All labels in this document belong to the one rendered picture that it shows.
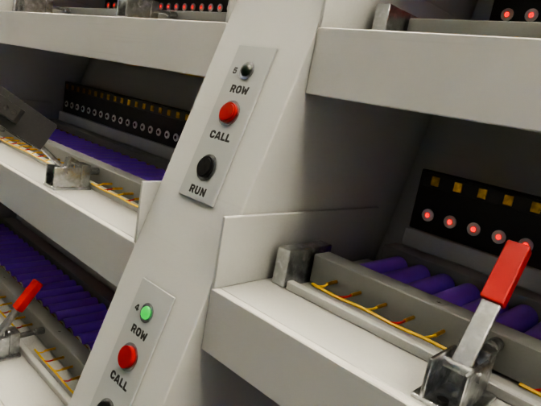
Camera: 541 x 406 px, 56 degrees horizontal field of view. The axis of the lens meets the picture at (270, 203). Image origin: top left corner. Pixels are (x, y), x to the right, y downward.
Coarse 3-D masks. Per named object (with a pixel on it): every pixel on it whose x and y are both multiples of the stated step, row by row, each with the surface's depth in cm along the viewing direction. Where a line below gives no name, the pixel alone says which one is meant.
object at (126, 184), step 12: (0, 132) 74; (12, 144) 67; (24, 144) 69; (48, 144) 64; (60, 144) 65; (36, 156) 62; (60, 156) 62; (72, 156) 60; (84, 156) 60; (108, 168) 55; (96, 180) 56; (108, 180) 55; (120, 180) 53; (132, 180) 51; (108, 192) 51; (120, 192) 53; (132, 192) 52; (132, 204) 48
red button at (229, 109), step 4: (228, 104) 37; (232, 104) 37; (224, 108) 37; (228, 108) 37; (232, 108) 37; (236, 108) 37; (220, 112) 37; (224, 112) 37; (228, 112) 37; (232, 112) 37; (236, 112) 37; (220, 116) 37; (224, 116) 37; (228, 116) 37; (232, 116) 37; (224, 120) 37; (228, 120) 37
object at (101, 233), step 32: (96, 128) 82; (0, 160) 61; (32, 160) 64; (0, 192) 59; (32, 192) 53; (64, 192) 52; (96, 192) 54; (32, 224) 53; (64, 224) 48; (96, 224) 44; (128, 224) 45; (96, 256) 44; (128, 256) 41
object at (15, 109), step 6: (0, 96) 45; (0, 102) 45; (6, 102) 45; (12, 102) 46; (0, 108) 45; (6, 108) 46; (12, 108) 46; (18, 108) 46; (6, 114) 45; (12, 114) 46; (18, 114) 46; (12, 120) 46; (18, 120) 46
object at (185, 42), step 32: (0, 0) 82; (32, 0) 70; (64, 0) 89; (128, 0) 52; (160, 0) 80; (192, 0) 74; (224, 0) 70; (0, 32) 74; (32, 32) 66; (64, 32) 60; (96, 32) 55; (128, 32) 51; (160, 32) 47; (192, 32) 44; (128, 64) 73; (160, 64) 47; (192, 64) 44
